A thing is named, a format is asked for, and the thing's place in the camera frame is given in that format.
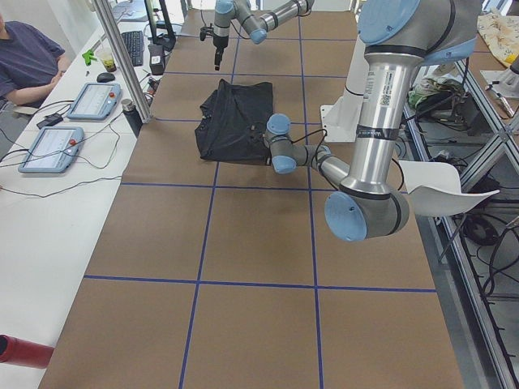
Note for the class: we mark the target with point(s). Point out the red bottle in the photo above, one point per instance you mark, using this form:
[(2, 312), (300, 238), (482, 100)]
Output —
[(25, 353)]

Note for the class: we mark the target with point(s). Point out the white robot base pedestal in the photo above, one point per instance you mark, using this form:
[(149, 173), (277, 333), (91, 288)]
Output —
[(341, 119)]

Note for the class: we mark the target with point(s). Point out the lower teach pendant tablet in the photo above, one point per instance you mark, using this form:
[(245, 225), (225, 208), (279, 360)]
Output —
[(53, 151)]

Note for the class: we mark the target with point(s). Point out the black computer mouse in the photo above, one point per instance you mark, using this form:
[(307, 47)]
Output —
[(105, 77)]

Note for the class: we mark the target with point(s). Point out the black graphic t-shirt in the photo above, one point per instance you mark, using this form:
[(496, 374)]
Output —
[(227, 114)]

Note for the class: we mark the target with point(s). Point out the black steel-cap bottle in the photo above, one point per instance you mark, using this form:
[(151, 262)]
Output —
[(132, 116)]

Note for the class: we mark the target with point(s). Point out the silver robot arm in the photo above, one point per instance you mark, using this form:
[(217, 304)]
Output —
[(400, 36), (257, 27)]

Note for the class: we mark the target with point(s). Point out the black power adapter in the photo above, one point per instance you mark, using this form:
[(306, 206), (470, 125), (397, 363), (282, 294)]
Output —
[(50, 120)]

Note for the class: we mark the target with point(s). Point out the upper teach pendant tablet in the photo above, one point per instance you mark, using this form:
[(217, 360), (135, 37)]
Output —
[(95, 102)]

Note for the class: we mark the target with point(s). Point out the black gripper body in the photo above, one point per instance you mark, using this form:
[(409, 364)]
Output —
[(259, 135), (220, 42)]

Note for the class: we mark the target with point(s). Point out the black keyboard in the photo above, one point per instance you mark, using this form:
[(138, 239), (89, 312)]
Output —
[(134, 43)]

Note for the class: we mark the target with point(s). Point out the drink cup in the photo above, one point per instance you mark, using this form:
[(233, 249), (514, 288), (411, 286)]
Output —
[(105, 55)]

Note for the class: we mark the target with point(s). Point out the teach pendant tablet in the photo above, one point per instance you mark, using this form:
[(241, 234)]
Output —
[(95, 102), (53, 151)]

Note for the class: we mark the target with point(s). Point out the white plastic chair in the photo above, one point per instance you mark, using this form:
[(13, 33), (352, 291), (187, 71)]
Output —
[(435, 189)]

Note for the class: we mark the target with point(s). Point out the aluminium frame post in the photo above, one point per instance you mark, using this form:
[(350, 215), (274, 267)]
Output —
[(113, 35)]

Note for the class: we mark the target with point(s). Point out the seated person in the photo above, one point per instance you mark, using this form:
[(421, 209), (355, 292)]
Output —
[(31, 64)]

